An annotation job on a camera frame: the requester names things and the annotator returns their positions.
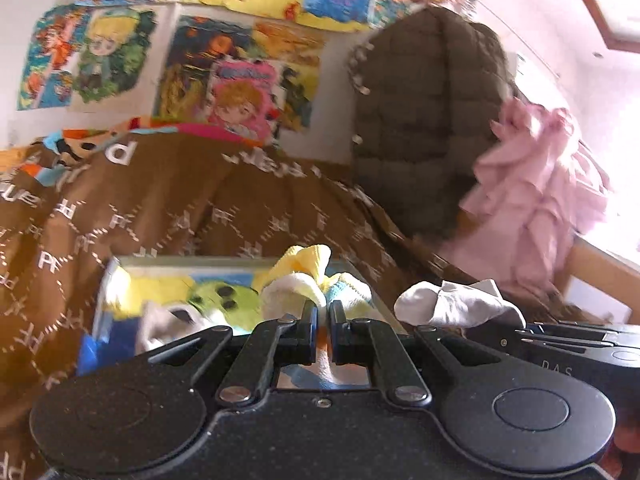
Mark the blue poster with orange-haired figure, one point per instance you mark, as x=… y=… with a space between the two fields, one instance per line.
x=45 y=60

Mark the yellow striped sock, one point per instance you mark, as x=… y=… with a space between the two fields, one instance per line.
x=300 y=270

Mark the yellow field wall poster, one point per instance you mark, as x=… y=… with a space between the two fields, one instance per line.
x=300 y=60

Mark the grey tray with cartoon picture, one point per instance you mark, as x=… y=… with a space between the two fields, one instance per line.
x=150 y=285

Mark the swirly seaweed wall poster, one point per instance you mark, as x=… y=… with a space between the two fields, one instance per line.
x=195 y=70

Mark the brown printed blanket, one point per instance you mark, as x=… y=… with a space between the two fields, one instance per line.
x=150 y=200

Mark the light grey cloth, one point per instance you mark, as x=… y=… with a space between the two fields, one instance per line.
x=450 y=305

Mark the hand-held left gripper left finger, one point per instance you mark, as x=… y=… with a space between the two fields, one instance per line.
x=312 y=332

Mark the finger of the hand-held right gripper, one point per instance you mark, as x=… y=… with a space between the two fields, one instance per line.
x=505 y=340

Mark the pink cloth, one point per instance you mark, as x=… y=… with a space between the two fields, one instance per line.
x=525 y=185

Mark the wooden bed frame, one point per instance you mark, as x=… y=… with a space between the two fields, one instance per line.
x=600 y=265

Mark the brown quilted jacket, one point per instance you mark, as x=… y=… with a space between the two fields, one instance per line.
x=425 y=110

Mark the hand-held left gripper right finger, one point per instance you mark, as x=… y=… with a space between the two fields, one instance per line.
x=334 y=334

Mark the green poster with blond figure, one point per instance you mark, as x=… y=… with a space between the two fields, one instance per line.
x=115 y=55

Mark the pink poster with curly-haired figure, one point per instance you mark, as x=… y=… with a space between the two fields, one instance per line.
x=245 y=100

